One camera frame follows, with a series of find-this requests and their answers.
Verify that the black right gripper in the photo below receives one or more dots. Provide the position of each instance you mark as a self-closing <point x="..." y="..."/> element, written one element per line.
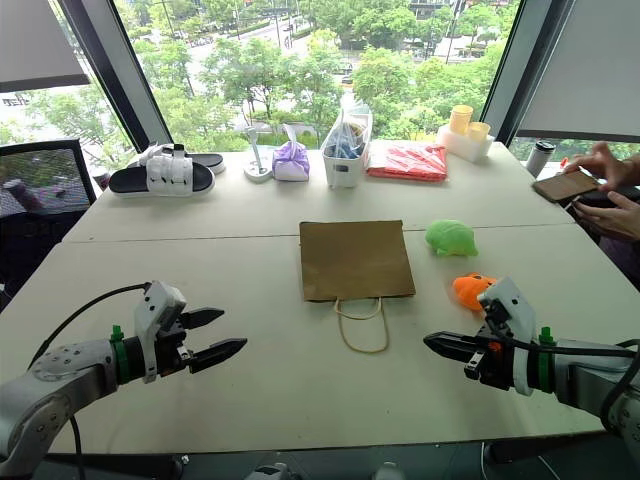
<point x="497" y="365"/>

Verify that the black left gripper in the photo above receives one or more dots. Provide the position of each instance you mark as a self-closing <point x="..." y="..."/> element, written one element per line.
<point x="172" y="350"/>

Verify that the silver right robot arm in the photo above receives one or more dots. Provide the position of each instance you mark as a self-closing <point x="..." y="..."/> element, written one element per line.
<point x="585" y="375"/>

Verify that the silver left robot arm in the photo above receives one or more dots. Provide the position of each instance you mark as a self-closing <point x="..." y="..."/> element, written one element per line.
<point x="45" y="385"/>

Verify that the brown paper bag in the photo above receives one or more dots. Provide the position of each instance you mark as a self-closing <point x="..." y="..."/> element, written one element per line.
<point x="355" y="260"/>

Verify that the purple plastic bag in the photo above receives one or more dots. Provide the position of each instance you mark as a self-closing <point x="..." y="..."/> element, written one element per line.
<point x="291" y="162"/>

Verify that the red packet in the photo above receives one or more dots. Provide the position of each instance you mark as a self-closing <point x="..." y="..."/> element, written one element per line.
<point x="407" y="162"/>

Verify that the clear plastic bag with items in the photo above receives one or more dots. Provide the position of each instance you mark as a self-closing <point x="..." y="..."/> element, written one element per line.
<point x="345" y="137"/>

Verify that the person left hand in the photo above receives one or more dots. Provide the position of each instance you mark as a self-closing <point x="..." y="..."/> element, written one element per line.
<point x="615" y="217"/>

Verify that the person right hand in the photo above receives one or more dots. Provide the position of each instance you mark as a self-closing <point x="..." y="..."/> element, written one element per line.
<point x="617" y="172"/>

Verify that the orange plush toy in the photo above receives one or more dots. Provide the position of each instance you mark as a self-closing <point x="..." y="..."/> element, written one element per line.
<point x="467" y="291"/>

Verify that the green plush toy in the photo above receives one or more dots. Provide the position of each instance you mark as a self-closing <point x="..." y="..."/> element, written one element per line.
<point x="450" y="239"/>

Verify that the white plastic stand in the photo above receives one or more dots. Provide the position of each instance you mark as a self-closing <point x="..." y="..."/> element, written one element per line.
<point x="257" y="170"/>

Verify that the person dark clothed leg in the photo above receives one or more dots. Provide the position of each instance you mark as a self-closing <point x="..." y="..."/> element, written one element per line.
<point x="622" y="257"/>

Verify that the brown phone case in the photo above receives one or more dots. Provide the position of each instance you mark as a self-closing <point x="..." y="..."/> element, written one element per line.
<point x="565" y="186"/>

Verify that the white holder with yellow cups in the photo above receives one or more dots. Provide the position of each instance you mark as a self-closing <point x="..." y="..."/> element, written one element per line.
<point x="465" y="145"/>

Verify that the grey travel tumbler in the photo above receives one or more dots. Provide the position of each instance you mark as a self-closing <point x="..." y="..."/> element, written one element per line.
<point x="539" y="160"/>

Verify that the white storage basket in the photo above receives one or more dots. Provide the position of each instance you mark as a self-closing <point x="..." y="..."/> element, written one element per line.
<point x="342" y="170"/>

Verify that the short yellow cup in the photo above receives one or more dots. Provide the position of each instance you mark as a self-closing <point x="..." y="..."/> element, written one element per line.
<point x="479" y="132"/>

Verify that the black mesh office chair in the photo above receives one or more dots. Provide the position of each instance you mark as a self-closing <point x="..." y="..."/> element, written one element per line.
<point x="40" y="200"/>

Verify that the tall yellow cup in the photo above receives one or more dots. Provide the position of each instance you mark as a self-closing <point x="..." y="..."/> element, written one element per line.
<point x="460" y="120"/>

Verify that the grey roller blind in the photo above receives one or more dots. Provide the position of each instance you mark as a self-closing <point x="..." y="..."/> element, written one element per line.
<point x="585" y="65"/>
<point x="35" y="40"/>

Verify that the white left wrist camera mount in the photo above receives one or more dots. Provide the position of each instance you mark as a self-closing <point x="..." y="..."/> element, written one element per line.
<point x="159" y="302"/>

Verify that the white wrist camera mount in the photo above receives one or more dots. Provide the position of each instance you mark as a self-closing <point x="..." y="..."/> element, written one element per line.
<point x="515" y="305"/>
<point x="159" y="302"/>

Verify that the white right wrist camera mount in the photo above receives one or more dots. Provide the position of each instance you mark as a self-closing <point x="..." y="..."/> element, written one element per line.
<point x="515" y="305"/>

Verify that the dark window frame pillar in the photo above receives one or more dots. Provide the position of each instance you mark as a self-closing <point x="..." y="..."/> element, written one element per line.
<point x="515" y="65"/>
<point x="120" y="65"/>

